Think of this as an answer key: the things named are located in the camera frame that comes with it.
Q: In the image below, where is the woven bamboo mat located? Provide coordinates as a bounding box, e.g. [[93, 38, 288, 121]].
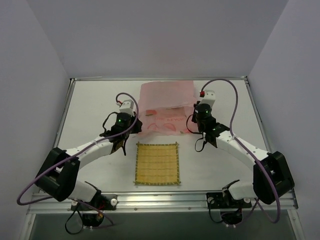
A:
[[134, 142, 181, 186]]

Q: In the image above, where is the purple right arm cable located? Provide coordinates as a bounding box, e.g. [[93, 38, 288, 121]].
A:
[[201, 77, 282, 224]]

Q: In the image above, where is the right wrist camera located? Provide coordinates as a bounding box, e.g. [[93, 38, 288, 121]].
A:
[[199, 90, 216, 108]]

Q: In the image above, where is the aluminium table frame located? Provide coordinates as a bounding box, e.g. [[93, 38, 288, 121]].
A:
[[26, 76, 300, 240]]

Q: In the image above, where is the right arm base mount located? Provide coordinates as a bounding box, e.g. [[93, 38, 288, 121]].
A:
[[206, 191, 252, 226]]

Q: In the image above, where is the pink plastic bag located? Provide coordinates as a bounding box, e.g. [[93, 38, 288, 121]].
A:
[[138, 80, 197, 136]]

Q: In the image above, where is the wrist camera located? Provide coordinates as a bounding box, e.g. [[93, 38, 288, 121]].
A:
[[119, 99, 135, 116], [199, 90, 216, 108]]

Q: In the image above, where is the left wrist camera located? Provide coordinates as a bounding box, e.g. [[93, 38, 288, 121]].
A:
[[119, 99, 135, 116]]

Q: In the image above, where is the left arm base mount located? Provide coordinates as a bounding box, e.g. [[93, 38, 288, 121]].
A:
[[70, 191, 118, 229]]

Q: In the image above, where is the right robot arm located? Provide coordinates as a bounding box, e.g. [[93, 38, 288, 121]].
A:
[[192, 101, 295, 207]]

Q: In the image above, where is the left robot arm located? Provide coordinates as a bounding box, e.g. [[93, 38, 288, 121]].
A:
[[35, 112, 143, 210]]

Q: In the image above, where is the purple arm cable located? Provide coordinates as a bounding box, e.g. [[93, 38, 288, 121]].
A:
[[16, 92, 140, 228], [201, 77, 282, 224]]

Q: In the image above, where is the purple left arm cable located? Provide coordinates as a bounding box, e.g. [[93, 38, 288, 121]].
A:
[[16, 92, 140, 228]]

